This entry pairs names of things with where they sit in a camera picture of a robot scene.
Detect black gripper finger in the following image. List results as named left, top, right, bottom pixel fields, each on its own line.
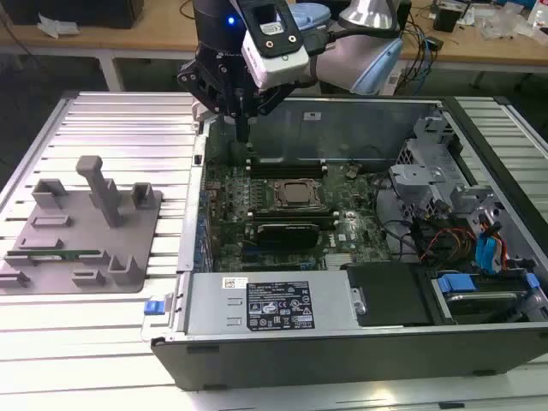
left=176, top=59, right=243, bottom=142
left=241, top=83, right=296, bottom=142

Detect grey case release latch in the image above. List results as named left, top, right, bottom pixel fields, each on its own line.
left=191, top=100, right=215, bottom=126

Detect wooden desk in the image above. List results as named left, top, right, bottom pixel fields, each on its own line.
left=0, top=0, right=548, bottom=93

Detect CPU socket with CPU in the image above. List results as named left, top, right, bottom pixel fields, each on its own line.
left=267, top=178, right=326, bottom=211

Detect black box on desk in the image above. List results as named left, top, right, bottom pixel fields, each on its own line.
left=8, top=0, right=145, bottom=29

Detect black graphics card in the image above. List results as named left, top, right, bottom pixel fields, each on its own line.
left=255, top=222, right=320, bottom=250

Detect white crumpled paper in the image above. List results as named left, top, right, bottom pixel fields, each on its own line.
left=37, top=12, right=80, bottom=39

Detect green motherboard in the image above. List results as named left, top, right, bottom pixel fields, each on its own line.
left=200, top=162, right=393, bottom=273

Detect black computer tower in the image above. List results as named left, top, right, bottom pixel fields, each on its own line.
left=393, top=0, right=413, bottom=33

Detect grey metal drive cage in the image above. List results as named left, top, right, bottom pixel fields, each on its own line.
left=388, top=114, right=504, bottom=223

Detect silver chipset heat sink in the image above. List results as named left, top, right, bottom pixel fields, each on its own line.
left=327, top=252, right=359, bottom=269

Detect grey parts rack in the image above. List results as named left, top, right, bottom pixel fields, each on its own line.
left=0, top=154, right=164, bottom=295

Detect grey power supply unit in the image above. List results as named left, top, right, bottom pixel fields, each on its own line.
left=170, top=271, right=363, bottom=339

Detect black plastic shroud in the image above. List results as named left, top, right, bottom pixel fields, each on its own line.
left=345, top=263, right=430, bottom=327

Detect clear plastic bags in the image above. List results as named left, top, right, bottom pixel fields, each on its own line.
left=479, top=7, right=533, bottom=40

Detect hard disk in blue carrier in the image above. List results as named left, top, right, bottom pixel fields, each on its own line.
left=432, top=273, right=539, bottom=326

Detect black open PC case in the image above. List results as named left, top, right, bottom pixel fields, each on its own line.
left=150, top=93, right=548, bottom=391

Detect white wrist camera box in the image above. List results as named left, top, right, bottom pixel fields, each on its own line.
left=241, top=0, right=310, bottom=91

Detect black camera cable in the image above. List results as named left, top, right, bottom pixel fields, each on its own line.
left=306, top=26, right=399, bottom=57

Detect blue cable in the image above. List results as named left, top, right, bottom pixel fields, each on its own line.
left=417, top=25, right=434, bottom=96

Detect red yellow black wire bundle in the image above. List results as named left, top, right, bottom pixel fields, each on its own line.
left=417, top=226, right=476, bottom=263

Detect blue disk wire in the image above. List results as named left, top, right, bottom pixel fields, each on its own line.
left=474, top=230, right=509, bottom=275

